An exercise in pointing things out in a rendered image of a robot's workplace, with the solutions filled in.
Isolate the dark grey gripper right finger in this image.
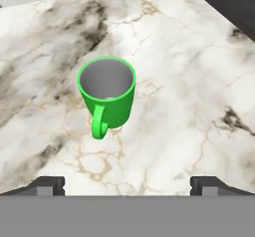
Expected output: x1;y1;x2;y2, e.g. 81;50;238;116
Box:
189;176;255;197

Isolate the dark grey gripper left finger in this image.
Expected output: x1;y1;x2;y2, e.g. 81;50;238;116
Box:
0;176;66;197

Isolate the green mug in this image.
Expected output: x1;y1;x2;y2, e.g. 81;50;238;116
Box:
77;55;137;140

